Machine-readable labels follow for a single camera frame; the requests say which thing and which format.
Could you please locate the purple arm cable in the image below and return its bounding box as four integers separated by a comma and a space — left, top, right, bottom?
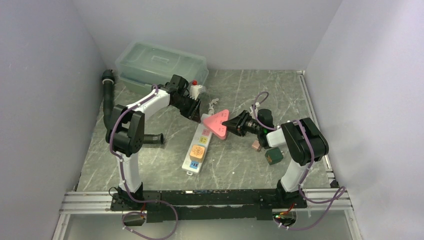
108, 84, 160, 203
251, 91, 347, 205

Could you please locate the white multicolour power strip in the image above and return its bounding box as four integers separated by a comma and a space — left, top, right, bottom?
181, 114, 213, 176

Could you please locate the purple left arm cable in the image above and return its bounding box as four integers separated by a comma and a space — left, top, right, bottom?
108, 84, 160, 203

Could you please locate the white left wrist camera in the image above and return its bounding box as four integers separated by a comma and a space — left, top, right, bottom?
189, 80, 206, 100

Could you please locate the tan cube plug adapter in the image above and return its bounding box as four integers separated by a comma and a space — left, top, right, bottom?
189, 144, 206, 163

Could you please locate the black corrugated hose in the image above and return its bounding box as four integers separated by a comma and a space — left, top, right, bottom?
100, 69, 165, 146

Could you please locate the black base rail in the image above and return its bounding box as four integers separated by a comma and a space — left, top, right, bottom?
110, 188, 308, 223

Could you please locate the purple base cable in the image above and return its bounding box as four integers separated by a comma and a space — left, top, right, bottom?
274, 195, 342, 232
121, 198, 180, 240

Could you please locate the white power strip cord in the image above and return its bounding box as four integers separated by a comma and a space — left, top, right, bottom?
207, 97, 220, 115

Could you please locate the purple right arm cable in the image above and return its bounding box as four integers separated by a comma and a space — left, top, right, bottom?
251, 91, 347, 205

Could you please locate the dark green cube adapter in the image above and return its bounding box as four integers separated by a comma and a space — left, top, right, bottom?
265, 147, 284, 166

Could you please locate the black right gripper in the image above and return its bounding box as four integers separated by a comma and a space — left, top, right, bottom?
222, 110, 263, 137

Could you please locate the small pink cube adapter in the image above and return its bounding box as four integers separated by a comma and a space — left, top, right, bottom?
251, 140, 262, 152

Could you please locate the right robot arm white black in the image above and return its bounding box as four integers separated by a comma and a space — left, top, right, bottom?
222, 109, 329, 208

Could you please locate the aluminium frame rail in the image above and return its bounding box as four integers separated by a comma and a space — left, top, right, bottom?
51, 70, 360, 240

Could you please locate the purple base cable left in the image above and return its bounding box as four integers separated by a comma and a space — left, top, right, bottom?
121, 198, 180, 240

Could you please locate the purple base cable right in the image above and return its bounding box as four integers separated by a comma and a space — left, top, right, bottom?
274, 195, 342, 232

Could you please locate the translucent green plastic box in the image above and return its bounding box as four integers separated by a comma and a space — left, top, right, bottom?
115, 41, 209, 95

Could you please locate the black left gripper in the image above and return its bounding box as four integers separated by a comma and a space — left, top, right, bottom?
171, 94, 202, 124

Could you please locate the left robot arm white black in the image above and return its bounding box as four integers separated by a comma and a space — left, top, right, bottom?
105, 74, 201, 210

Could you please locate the pink triangular power strip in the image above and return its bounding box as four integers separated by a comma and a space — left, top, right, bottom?
202, 109, 230, 140

